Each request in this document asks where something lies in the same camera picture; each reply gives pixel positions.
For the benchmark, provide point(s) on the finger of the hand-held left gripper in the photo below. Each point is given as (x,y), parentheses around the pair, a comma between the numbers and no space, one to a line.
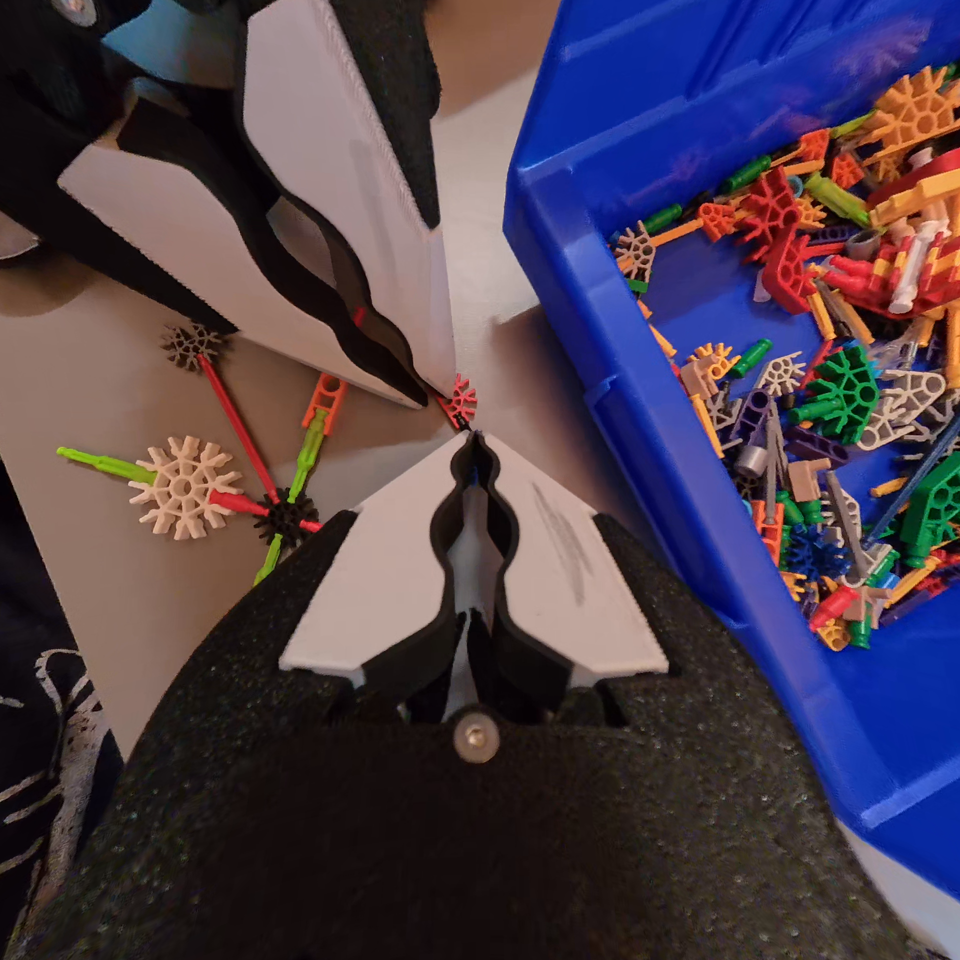
(352,150)
(187,240)

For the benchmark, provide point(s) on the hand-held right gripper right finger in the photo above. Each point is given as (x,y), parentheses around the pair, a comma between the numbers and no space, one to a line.
(585,600)

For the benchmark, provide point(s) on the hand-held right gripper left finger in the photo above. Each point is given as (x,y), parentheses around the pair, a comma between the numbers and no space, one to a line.
(375,600)

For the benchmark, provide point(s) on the blue plastic bin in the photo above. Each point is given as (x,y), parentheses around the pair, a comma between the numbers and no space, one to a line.
(555,112)

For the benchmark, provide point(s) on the red connector with black rod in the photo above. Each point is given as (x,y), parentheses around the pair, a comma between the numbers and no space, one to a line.
(459,397)

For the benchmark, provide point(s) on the toy rod and connector assembly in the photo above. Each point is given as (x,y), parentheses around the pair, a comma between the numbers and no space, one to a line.
(184,487)

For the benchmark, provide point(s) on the pile of colourful toy pieces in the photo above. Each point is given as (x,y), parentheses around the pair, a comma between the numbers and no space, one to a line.
(825,390)

